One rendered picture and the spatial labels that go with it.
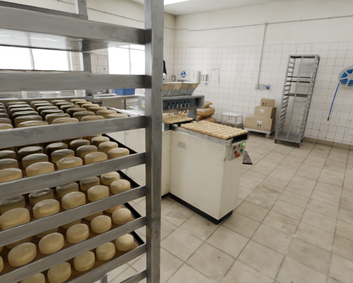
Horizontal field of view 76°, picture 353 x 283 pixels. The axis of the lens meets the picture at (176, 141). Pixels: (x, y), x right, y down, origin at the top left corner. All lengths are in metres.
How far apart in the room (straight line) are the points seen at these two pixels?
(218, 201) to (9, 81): 1.99
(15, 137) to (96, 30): 0.23
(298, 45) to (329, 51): 0.62
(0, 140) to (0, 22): 0.18
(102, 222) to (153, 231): 0.13
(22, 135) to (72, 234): 0.27
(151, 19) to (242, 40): 5.89
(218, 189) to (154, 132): 1.70
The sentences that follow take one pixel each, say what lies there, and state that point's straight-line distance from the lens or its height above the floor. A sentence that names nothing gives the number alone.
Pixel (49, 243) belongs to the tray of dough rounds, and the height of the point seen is 1.06.
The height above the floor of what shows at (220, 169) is 0.61.
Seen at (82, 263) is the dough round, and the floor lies 0.97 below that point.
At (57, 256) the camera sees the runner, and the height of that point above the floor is 1.06.
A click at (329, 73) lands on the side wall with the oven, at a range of 5.80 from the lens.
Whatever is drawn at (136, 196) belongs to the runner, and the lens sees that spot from 0.59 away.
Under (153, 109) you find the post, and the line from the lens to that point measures 0.50.
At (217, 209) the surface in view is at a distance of 2.27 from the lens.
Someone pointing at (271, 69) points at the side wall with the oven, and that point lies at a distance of 6.02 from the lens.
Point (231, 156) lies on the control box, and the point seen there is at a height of 0.74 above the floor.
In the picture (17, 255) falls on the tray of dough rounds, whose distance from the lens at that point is 0.61.
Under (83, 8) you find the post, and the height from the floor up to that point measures 1.63.
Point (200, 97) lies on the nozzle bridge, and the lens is 2.71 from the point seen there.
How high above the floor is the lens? 1.43
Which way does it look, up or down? 17 degrees down
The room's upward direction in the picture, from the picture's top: 2 degrees clockwise
